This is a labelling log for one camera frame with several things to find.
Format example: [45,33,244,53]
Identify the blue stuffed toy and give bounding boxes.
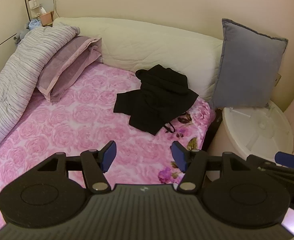
[28,19,41,30]

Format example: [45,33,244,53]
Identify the pink rose-print blanket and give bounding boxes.
[0,64,216,228]

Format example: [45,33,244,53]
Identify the white round plastic table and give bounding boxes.
[207,106,294,182]

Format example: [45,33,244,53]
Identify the grey stuffed toy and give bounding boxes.
[14,29,31,46]

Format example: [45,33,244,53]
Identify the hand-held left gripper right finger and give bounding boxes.
[171,141,259,193]

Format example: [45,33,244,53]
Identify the striped grey quilt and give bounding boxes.
[0,25,81,163]

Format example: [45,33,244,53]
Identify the pink tissue box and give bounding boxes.
[40,11,54,27]

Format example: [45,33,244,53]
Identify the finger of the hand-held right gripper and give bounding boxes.
[246,151,294,180]

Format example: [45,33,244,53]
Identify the cream quilted bolster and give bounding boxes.
[52,17,224,103]

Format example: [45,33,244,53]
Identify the black garment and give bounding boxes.
[113,64,199,135]

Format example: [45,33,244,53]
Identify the blue-grey cushion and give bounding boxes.
[209,18,289,110]

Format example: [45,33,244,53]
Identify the cream wardrobe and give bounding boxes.
[0,0,34,90]

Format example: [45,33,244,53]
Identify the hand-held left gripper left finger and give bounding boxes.
[37,141,117,193]

